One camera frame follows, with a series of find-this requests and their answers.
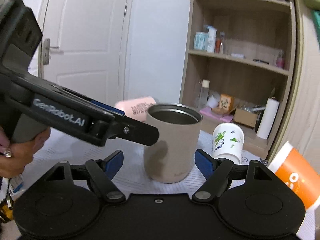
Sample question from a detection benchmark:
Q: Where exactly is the beige metal tumbler cup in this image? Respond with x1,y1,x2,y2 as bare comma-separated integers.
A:
143,103,203,184

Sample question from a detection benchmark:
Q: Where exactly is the white paper cup green print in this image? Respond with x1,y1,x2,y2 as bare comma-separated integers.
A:
212,122,245,165

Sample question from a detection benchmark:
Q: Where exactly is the pink tumbler cup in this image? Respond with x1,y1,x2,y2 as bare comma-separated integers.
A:
114,96,157,122

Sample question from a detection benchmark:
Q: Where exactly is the person's left hand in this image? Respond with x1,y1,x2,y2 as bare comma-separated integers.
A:
1,127,51,178

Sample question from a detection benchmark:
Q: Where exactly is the pink cloth on shelf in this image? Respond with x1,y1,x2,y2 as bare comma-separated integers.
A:
200,107,234,122

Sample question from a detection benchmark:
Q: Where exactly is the small cardboard box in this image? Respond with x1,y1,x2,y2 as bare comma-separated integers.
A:
233,108,258,128

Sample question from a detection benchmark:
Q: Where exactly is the clear bottle beige cap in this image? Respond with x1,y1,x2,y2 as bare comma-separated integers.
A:
195,80,210,110

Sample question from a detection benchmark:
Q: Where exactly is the yellow printed box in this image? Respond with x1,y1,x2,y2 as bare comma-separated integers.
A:
211,94,234,115

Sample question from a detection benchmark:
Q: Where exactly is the white paper towel roll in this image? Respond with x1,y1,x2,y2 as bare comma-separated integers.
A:
257,98,279,139

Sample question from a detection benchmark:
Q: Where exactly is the white door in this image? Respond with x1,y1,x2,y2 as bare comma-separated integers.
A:
39,0,128,105

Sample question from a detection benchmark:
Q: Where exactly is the wooden shelf unit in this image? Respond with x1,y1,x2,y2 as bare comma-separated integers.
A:
180,0,297,158

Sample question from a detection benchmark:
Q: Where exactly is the pink small bottle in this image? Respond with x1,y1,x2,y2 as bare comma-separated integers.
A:
276,50,285,69

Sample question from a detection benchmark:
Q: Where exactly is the small red bottle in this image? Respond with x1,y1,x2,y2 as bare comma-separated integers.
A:
215,31,225,54

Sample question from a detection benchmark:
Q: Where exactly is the teal tissue pack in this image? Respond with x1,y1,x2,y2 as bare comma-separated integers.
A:
194,31,208,51

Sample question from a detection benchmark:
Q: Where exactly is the white pump bottle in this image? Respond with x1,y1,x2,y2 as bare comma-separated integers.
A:
204,25,216,53

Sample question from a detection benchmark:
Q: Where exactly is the silver door handle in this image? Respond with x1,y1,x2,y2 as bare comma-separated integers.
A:
42,38,59,65

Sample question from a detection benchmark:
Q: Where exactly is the teal wall box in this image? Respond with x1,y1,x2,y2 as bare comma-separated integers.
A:
312,10,320,43

